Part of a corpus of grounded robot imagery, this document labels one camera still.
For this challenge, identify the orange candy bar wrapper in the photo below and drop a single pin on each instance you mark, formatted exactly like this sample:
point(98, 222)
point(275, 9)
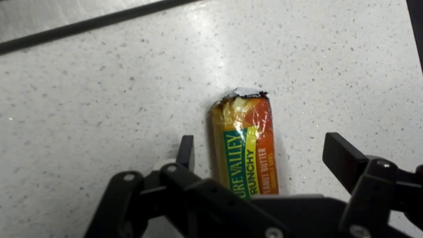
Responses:
point(244, 143)

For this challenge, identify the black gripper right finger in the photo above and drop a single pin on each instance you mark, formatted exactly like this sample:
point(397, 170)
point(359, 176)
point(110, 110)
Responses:
point(377, 186)

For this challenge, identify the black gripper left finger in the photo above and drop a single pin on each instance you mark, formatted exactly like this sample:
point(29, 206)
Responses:
point(195, 206)

